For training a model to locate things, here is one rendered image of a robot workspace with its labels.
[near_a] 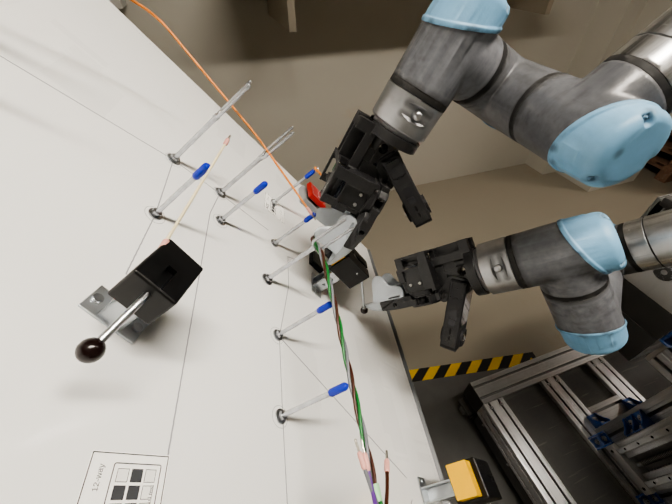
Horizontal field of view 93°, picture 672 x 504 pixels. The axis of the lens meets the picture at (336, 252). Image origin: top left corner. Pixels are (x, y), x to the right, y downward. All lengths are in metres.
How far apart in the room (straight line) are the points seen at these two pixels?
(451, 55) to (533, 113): 0.10
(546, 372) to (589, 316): 1.19
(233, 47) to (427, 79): 1.74
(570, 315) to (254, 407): 0.40
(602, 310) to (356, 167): 0.35
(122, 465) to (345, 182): 0.34
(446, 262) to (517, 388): 1.13
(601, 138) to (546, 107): 0.06
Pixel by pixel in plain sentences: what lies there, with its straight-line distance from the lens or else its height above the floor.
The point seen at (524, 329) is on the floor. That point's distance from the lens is 2.07.
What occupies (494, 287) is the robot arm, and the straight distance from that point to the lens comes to 0.48.
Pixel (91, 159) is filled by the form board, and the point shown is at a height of 1.37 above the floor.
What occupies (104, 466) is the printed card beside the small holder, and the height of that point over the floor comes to 1.30.
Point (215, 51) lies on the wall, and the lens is 2.07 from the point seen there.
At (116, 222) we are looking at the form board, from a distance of 0.35.
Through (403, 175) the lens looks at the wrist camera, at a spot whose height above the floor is 1.31.
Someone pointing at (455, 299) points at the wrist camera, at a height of 1.14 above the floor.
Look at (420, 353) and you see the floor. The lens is 1.78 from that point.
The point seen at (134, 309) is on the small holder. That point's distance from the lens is 0.23.
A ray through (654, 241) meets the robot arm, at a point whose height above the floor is 1.24.
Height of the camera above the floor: 1.52
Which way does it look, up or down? 44 degrees down
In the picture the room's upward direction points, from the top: straight up
